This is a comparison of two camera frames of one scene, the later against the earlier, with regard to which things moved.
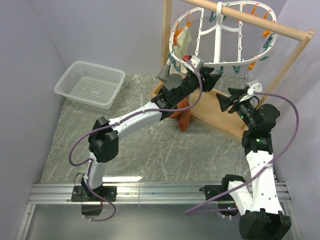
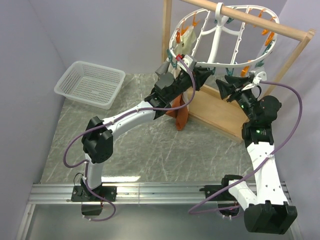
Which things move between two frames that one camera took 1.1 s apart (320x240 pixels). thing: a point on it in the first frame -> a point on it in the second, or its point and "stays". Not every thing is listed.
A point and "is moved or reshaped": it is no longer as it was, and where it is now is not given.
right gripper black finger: x=224 y=102 -> x=224 y=88
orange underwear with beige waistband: x=183 y=116 is moved or reshaped
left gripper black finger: x=208 y=82 -> x=202 y=74
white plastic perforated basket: x=91 y=84 stays
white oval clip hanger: x=217 y=58 is moved or reshaped
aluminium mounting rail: x=52 y=194 stays
